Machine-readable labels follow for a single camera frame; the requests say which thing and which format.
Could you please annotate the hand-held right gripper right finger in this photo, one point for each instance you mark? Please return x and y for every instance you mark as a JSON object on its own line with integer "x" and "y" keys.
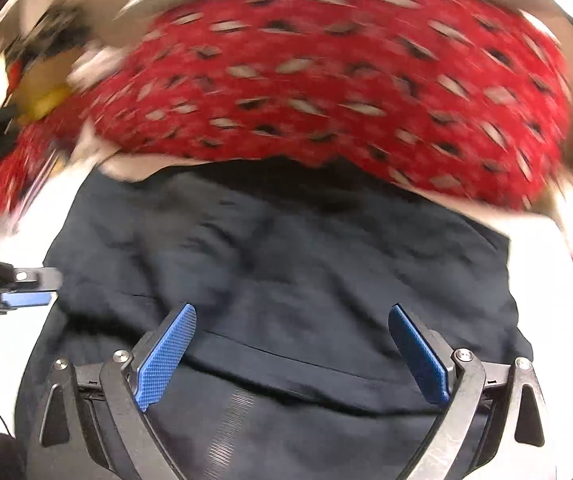
{"x": 421, "y": 355}

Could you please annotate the dark navy garment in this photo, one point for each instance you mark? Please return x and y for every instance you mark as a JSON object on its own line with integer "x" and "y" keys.
{"x": 286, "y": 300}

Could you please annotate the red printed blanket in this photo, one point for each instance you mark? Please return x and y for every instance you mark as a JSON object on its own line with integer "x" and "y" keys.
{"x": 336, "y": 95}

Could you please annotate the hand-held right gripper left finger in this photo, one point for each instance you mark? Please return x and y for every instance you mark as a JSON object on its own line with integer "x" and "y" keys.
{"x": 165, "y": 355}

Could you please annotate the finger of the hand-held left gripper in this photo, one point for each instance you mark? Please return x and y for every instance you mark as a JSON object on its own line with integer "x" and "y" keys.
{"x": 24, "y": 290}

